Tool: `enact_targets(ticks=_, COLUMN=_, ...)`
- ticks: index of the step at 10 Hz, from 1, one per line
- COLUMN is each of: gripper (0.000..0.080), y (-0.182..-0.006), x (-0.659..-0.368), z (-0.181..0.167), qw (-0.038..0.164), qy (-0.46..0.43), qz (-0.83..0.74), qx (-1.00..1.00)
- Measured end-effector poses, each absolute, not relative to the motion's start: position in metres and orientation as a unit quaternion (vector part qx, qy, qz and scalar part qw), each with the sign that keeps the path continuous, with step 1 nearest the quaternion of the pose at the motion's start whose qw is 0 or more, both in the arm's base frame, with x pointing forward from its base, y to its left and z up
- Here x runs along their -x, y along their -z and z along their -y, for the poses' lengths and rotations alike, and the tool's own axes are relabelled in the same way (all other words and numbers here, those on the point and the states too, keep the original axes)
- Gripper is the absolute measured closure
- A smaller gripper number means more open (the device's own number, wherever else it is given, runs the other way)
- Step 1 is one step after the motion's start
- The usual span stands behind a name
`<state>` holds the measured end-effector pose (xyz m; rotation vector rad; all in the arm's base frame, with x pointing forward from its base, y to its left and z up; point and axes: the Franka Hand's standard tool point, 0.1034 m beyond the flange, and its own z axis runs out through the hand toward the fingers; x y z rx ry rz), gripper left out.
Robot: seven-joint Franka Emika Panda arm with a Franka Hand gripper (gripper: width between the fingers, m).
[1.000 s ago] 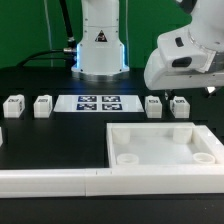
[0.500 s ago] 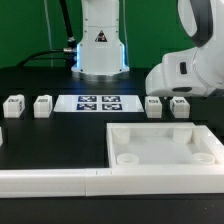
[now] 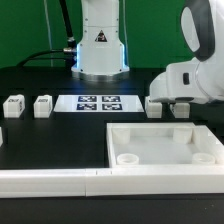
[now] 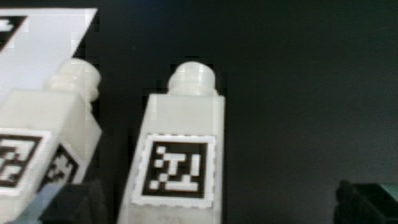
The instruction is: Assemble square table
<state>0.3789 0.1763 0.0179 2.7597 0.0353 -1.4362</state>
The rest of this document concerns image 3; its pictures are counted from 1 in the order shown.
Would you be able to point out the white square table top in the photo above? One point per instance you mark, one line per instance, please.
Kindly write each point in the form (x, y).
(145, 144)

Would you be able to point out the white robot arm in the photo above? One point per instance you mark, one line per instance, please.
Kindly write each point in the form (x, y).
(101, 55)

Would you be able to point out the white block at left edge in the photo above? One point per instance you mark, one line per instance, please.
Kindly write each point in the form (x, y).
(1, 137)

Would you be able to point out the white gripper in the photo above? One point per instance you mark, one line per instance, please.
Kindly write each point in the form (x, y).
(191, 81)

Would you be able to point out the white sheet with tags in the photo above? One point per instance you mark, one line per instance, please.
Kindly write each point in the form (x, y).
(98, 103)

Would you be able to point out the white front obstacle bar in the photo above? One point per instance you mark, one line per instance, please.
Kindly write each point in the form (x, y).
(108, 182)

